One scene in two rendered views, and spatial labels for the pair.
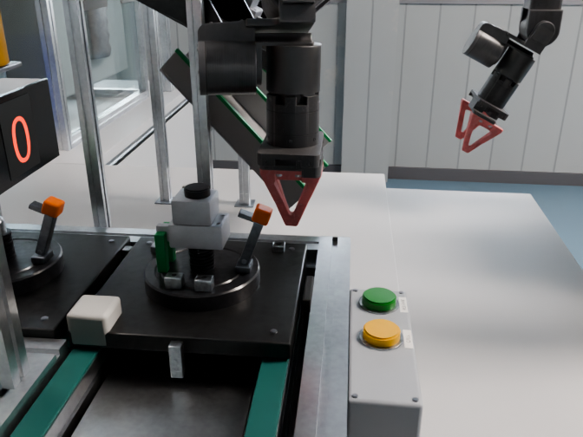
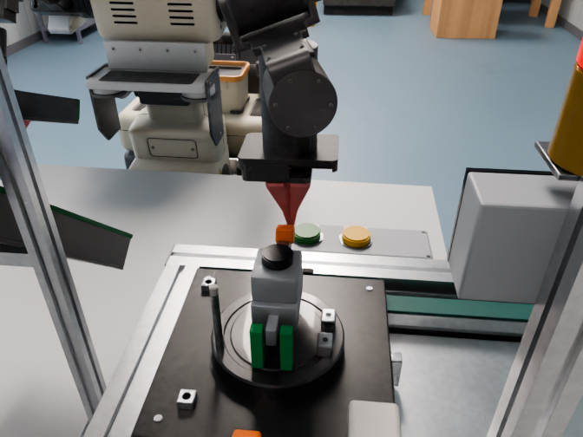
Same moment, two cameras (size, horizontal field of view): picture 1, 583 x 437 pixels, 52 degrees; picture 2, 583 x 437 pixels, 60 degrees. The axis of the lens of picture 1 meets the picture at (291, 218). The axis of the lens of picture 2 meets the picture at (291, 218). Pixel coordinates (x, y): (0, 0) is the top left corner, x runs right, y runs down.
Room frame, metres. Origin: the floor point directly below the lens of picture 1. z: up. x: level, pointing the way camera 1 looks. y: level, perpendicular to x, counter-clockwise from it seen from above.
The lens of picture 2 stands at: (0.64, 0.49, 1.39)
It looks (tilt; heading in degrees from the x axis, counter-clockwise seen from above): 34 degrees down; 270
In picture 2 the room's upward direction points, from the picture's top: straight up
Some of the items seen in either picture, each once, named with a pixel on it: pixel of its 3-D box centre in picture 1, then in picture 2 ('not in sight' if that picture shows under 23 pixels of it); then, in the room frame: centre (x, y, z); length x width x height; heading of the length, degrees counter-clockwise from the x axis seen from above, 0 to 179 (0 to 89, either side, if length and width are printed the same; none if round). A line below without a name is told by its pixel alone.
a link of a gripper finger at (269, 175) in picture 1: (292, 183); (279, 189); (0.65, 0.00, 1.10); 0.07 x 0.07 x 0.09; 85
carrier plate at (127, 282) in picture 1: (203, 288); (278, 350); (0.65, 0.11, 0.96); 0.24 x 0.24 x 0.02; 84
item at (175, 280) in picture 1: (174, 280); (324, 344); (0.60, 0.13, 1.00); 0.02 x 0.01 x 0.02; 84
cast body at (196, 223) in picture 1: (190, 214); (276, 287); (0.65, 0.12, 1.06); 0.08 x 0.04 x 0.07; 84
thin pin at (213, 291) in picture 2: not in sight; (217, 319); (0.71, 0.13, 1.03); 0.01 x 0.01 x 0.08
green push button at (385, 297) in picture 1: (378, 302); (306, 235); (0.62, -0.10, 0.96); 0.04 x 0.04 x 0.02
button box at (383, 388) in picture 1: (379, 359); (354, 256); (0.55, -0.10, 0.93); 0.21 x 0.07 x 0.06; 174
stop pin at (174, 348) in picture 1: (177, 359); (394, 368); (0.53, 0.12, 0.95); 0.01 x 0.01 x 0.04; 84
